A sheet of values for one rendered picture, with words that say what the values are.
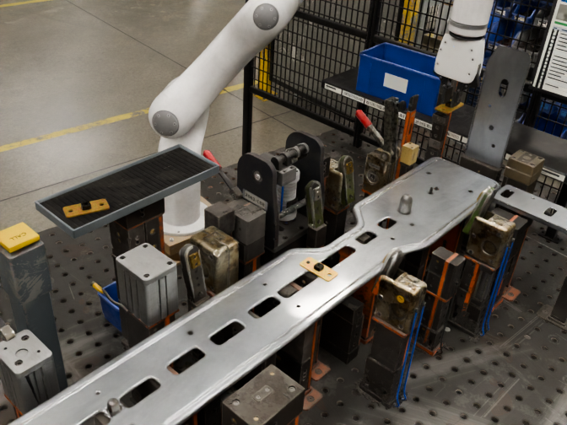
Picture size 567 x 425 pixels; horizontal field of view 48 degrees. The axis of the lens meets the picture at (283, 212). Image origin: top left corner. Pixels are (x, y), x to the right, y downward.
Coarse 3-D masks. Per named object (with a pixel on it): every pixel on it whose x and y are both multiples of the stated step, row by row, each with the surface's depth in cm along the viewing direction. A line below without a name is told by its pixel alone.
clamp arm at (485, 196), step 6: (486, 192) 147; (492, 192) 147; (480, 198) 149; (486, 198) 148; (492, 198) 149; (480, 204) 149; (486, 204) 148; (474, 210) 151; (480, 210) 150; (486, 210) 153; (474, 216) 152; (480, 216) 152; (468, 222) 154; (468, 228) 154
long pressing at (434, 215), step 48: (384, 192) 166; (432, 192) 167; (480, 192) 169; (336, 240) 146; (384, 240) 148; (432, 240) 150; (240, 288) 131; (336, 288) 133; (192, 336) 119; (240, 336) 119; (288, 336) 120; (96, 384) 108; (192, 384) 109
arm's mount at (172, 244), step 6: (210, 204) 196; (192, 234) 183; (168, 240) 179; (174, 240) 180; (180, 240) 180; (186, 240) 181; (168, 246) 178; (174, 246) 179; (180, 246) 181; (168, 252) 180; (174, 252) 180; (174, 258) 183; (180, 258) 183; (180, 264) 184
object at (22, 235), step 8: (16, 224) 118; (24, 224) 118; (0, 232) 116; (8, 232) 116; (16, 232) 116; (24, 232) 116; (32, 232) 116; (0, 240) 114; (8, 240) 114; (16, 240) 114; (24, 240) 114; (32, 240) 115; (8, 248) 112; (16, 248) 113
